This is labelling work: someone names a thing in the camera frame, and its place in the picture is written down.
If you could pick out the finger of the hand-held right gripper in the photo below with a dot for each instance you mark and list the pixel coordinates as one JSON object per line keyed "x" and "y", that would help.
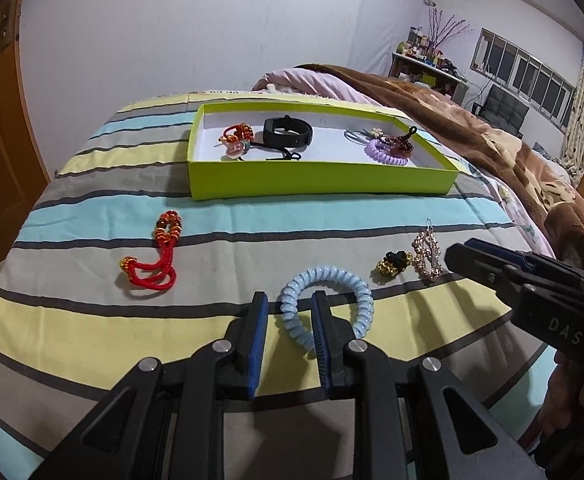
{"x": 502, "y": 252}
{"x": 477, "y": 267}

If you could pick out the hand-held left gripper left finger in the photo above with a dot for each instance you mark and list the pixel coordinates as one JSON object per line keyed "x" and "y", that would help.
{"x": 257, "y": 342}

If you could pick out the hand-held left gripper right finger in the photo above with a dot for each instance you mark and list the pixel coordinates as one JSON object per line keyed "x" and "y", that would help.
{"x": 322, "y": 345}

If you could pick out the rhinestone hair clip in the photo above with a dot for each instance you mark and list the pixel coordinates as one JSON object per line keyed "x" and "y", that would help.
{"x": 424, "y": 260}

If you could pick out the lime green cardboard box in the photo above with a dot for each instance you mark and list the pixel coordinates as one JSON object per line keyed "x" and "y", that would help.
{"x": 297, "y": 180}

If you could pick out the black smart band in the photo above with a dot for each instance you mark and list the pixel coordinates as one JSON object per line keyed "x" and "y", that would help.
{"x": 272, "y": 132}

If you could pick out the person's right hand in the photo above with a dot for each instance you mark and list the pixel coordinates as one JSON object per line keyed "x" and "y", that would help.
{"x": 564, "y": 390}

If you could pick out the brown plush blanket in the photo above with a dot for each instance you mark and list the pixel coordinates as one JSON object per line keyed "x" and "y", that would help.
{"x": 472, "y": 125}

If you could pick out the black padded chair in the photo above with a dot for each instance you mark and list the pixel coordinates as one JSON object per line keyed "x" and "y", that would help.
{"x": 504, "y": 107}

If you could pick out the barred window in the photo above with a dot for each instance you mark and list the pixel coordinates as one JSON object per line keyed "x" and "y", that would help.
{"x": 527, "y": 80}

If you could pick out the striped bedsheet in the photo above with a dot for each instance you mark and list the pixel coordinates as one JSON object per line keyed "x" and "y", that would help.
{"x": 121, "y": 220}

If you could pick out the white shelf desk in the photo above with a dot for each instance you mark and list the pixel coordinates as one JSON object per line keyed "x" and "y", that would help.
{"x": 432, "y": 77}

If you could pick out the group of jars and bottles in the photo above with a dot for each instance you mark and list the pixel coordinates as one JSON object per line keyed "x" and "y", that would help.
{"x": 419, "y": 47}

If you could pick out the purple flower branches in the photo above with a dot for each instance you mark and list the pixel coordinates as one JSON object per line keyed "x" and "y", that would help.
{"x": 447, "y": 27}

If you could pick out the metal door latch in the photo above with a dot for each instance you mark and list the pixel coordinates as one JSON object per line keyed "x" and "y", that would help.
{"x": 2, "y": 27}

